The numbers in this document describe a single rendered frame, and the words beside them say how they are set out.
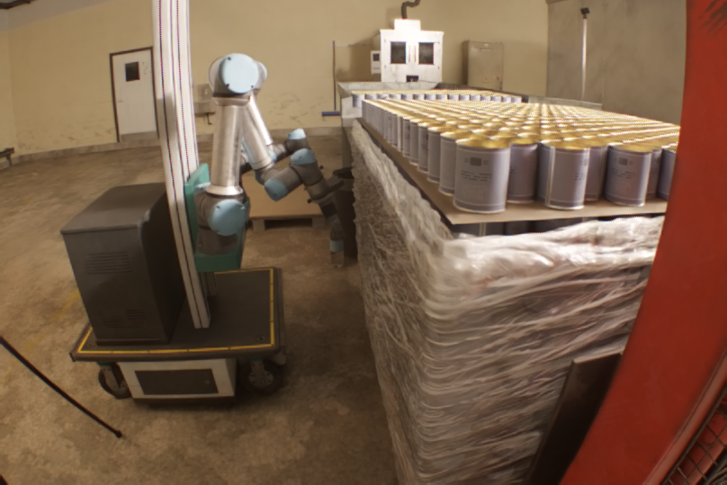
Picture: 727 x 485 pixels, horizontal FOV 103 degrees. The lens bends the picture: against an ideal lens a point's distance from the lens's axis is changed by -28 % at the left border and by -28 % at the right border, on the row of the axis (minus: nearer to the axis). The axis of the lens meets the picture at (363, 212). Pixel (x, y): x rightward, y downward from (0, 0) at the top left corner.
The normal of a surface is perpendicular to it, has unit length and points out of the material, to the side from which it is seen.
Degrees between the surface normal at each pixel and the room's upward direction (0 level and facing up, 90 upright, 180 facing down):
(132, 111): 90
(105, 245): 90
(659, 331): 90
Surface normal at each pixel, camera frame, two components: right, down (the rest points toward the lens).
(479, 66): 0.09, 0.34
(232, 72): 0.60, 0.14
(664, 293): -1.00, 0.04
